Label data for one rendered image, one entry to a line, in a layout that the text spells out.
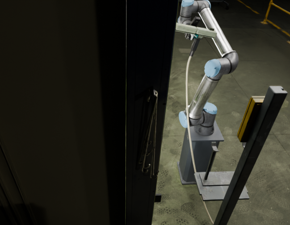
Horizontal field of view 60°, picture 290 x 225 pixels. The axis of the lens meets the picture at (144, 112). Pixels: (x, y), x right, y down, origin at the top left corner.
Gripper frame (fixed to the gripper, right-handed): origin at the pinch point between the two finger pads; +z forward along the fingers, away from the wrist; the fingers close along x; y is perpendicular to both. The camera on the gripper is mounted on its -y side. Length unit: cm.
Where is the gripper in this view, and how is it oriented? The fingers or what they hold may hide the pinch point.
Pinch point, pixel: (199, 35)
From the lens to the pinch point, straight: 190.0
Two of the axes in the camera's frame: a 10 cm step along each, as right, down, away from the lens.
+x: -9.5, -1.0, -3.0
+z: 1.8, 6.3, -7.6
